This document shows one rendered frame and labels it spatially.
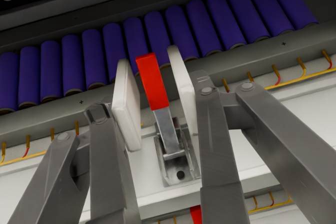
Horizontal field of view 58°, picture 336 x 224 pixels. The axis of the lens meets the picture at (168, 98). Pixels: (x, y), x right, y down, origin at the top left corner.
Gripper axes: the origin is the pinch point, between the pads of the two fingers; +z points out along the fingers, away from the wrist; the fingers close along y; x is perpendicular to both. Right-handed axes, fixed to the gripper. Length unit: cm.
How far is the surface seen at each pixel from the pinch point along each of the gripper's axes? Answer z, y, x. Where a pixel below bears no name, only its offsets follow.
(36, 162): 2.6, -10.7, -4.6
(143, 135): 2.6, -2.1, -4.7
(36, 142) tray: 4.8, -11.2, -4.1
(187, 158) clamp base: -1.1, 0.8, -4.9
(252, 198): 10.1, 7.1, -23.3
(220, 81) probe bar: 4.7, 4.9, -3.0
